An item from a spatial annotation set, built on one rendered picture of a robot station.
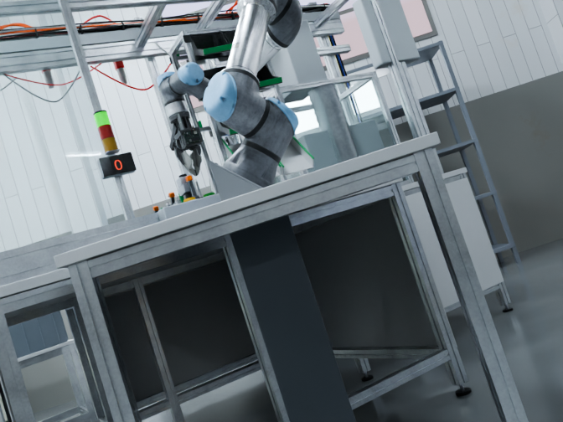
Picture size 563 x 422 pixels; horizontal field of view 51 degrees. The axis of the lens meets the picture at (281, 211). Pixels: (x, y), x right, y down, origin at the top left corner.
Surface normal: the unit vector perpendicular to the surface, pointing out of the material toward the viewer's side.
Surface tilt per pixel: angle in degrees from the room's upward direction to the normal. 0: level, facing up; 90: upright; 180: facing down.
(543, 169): 90
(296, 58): 90
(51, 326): 90
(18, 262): 90
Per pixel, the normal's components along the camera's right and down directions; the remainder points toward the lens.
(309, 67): 0.44, -0.21
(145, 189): 0.00, -0.07
